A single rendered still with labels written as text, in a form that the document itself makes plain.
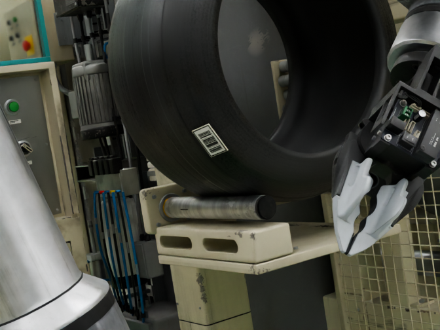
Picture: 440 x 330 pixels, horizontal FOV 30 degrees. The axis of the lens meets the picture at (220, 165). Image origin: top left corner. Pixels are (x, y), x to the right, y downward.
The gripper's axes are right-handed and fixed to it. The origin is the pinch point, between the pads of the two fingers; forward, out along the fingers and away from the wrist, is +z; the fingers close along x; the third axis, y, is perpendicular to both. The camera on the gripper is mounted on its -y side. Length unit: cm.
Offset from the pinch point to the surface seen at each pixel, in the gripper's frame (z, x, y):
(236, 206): -30, -5, -70
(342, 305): -45, 36, -122
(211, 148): -32, -14, -60
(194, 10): -48, -28, -49
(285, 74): -88, -6, -110
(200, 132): -33, -17, -58
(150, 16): -46, -35, -55
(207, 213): -30, -8, -80
